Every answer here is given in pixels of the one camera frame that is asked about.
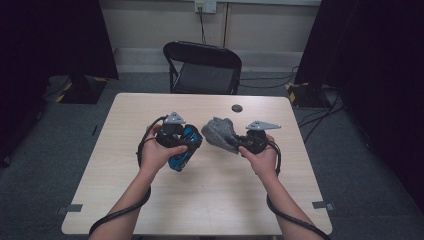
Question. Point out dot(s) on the white wall socket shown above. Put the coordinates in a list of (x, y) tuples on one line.
[(206, 6)]

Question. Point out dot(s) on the dark round table grommet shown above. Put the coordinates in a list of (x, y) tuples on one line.
[(237, 108)]

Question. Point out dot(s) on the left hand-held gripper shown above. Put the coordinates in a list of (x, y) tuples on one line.
[(170, 136)]

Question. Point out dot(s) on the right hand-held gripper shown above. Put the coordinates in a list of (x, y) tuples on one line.
[(256, 141)]

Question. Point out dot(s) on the person's left hand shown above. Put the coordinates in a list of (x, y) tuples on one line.
[(153, 156)]

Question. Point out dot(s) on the grey tape strip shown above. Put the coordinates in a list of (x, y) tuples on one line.
[(321, 205), (71, 208)]

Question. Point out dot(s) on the black folding chair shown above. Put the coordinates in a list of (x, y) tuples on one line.
[(205, 78)]

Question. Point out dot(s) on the person's right hand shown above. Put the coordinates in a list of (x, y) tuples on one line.
[(265, 163)]

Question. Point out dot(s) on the grey terry cloth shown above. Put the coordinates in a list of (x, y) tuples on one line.
[(220, 133)]

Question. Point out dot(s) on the blue toy car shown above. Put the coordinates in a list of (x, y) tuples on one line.
[(178, 163)]

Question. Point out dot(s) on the black stand base yellow tape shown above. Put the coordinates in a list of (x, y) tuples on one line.
[(83, 91), (305, 95)]

